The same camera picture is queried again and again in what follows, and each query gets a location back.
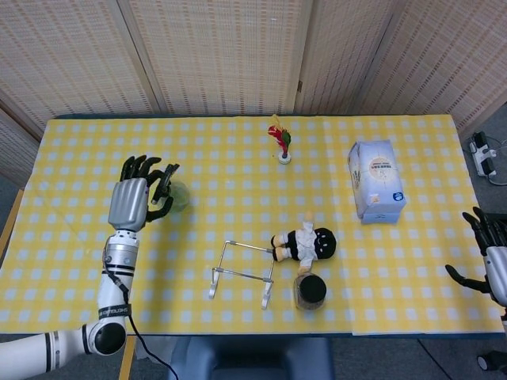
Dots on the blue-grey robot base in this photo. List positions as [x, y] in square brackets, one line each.
[253, 358]

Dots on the black caster wheel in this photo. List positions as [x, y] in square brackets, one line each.
[488, 362]

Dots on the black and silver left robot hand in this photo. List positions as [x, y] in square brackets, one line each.
[126, 202]

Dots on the yellow white checkered tablecloth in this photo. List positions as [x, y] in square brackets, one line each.
[237, 186]

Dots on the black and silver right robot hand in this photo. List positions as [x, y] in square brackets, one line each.
[497, 261]

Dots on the wooden table leg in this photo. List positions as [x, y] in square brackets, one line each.
[128, 362]

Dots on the black and white plush doll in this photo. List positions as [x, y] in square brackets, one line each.
[303, 245]

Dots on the white and silver left robot arm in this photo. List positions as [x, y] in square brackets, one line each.
[115, 293]

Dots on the glass jar with black lid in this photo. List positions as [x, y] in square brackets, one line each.
[311, 291]

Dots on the white power strip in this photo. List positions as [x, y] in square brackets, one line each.
[482, 156]

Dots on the beige woven folding screen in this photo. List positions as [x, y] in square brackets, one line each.
[222, 51]

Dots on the green spray bottle black trigger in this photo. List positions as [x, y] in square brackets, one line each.
[181, 196]

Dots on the white tissue paper package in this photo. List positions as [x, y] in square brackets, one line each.
[376, 178]

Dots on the red green feather shuttlecock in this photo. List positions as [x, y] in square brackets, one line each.
[282, 140]

